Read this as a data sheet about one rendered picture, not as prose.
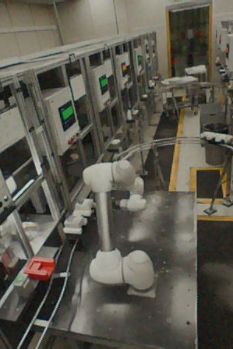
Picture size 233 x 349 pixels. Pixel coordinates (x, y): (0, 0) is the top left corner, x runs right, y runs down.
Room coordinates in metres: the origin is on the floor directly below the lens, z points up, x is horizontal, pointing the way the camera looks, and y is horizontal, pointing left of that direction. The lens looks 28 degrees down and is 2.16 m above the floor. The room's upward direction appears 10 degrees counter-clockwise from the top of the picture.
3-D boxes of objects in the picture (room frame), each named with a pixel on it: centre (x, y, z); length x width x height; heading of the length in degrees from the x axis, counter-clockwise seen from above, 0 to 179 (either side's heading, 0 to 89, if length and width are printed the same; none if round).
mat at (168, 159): (5.79, -1.42, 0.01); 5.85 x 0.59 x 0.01; 161
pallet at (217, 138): (2.89, -1.26, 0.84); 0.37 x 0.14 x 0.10; 39
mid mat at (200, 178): (3.22, -1.32, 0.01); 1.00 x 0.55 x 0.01; 161
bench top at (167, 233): (1.58, 0.00, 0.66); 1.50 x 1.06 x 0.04; 161
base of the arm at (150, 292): (1.18, -0.06, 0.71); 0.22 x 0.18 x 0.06; 161
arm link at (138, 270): (1.16, -0.04, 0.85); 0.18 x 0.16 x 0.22; 81
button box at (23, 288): (1.06, 0.64, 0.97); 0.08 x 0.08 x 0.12; 71
